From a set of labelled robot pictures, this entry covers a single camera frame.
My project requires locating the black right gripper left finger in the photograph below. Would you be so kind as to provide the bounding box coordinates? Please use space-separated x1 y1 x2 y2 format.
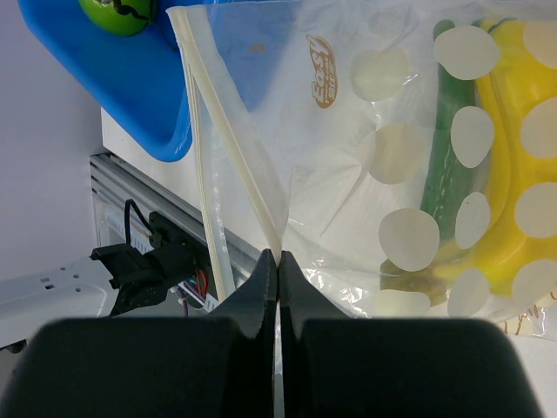
1 250 277 417

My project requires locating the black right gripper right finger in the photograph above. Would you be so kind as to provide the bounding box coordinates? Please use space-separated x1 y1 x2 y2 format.
278 252 541 417

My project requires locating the green toy pepper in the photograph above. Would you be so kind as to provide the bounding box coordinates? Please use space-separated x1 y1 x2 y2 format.
420 65 475 240

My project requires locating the clear dotted zip top bag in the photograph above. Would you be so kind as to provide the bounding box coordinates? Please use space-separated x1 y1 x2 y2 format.
167 1 556 340

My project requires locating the yellow toy banana bunch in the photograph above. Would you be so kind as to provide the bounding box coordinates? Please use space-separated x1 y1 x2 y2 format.
431 19 556 297

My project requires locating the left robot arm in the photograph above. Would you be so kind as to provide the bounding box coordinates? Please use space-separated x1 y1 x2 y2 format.
1 200 218 353

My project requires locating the blue plastic bin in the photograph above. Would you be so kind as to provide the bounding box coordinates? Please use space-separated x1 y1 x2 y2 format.
19 0 192 162

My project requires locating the green toy watermelon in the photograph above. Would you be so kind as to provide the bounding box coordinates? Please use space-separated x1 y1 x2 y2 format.
78 0 158 37

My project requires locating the aluminium mounting rail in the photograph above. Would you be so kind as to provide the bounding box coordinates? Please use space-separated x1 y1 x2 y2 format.
90 153 259 287

